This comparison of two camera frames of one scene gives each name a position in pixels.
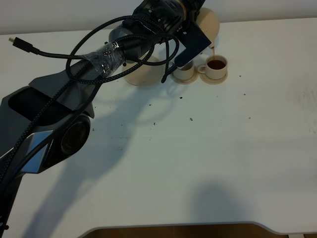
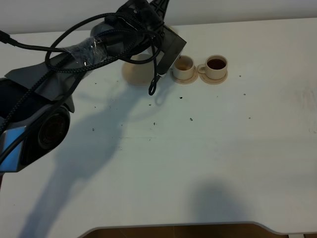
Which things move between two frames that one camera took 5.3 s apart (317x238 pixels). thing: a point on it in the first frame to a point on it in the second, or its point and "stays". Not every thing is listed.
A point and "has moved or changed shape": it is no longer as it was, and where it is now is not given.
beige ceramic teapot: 208,22 has moved or changed shape
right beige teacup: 215,67 stays
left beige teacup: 185,73 stays
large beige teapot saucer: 145,75 stays
